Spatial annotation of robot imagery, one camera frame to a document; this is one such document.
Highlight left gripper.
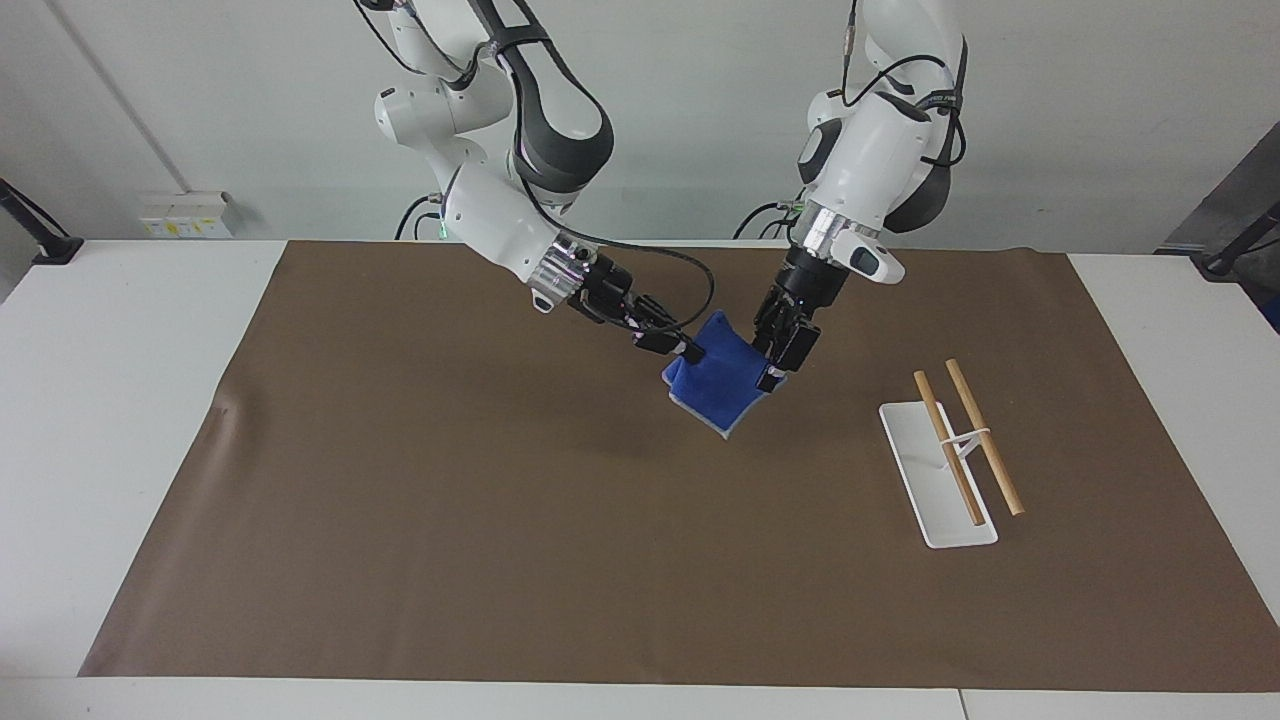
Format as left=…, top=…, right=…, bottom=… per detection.
left=752, top=243, right=850, bottom=393

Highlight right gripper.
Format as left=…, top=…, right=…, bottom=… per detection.
left=570, top=252, right=706, bottom=365

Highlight blue towel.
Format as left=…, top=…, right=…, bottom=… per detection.
left=661, top=310, right=787, bottom=441

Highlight white rack with wooden bars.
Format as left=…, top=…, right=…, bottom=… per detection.
left=879, top=359, right=1027, bottom=550

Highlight black stand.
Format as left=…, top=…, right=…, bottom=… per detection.
left=0, top=177, right=85, bottom=266
left=1199, top=200, right=1280, bottom=279

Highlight black cable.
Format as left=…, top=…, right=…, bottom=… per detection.
left=528, top=196, right=718, bottom=337
left=394, top=194, right=444, bottom=242
left=839, top=0, right=968, bottom=168
left=732, top=199, right=807, bottom=242

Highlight white wall socket box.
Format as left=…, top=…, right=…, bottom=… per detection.
left=137, top=189, right=237, bottom=240

